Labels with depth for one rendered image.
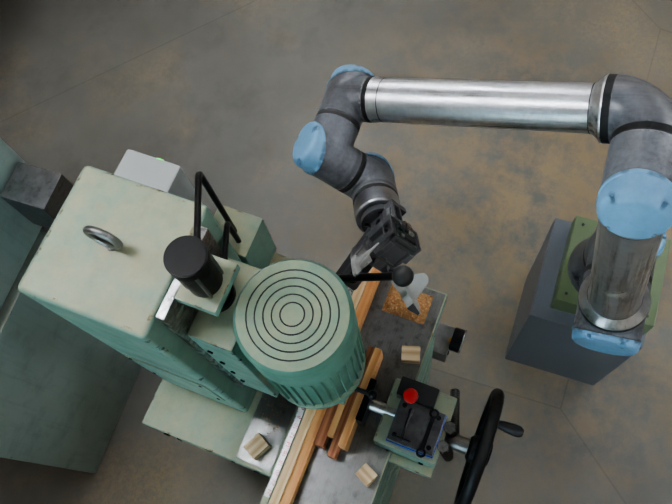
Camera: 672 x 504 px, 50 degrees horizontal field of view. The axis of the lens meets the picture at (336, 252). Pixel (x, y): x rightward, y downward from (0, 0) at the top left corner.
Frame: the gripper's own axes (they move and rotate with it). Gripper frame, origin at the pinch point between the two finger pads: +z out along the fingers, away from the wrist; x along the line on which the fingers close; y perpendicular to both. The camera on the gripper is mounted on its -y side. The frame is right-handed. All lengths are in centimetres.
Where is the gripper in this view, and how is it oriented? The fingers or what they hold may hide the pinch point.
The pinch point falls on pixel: (385, 298)
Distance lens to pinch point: 124.2
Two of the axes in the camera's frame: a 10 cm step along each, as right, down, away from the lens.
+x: 7.5, 4.7, 4.7
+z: 0.8, 6.4, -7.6
